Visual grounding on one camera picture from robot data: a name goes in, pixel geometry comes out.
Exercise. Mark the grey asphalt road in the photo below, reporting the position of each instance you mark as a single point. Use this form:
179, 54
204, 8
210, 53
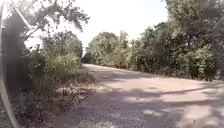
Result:
133, 103

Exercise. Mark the trees and green bushes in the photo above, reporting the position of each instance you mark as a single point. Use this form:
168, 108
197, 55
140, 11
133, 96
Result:
56, 56

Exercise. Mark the wood of green trees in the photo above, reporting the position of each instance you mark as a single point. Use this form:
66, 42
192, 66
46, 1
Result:
173, 50

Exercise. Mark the dry leaf-strewn verge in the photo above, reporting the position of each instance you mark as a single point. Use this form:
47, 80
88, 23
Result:
50, 96

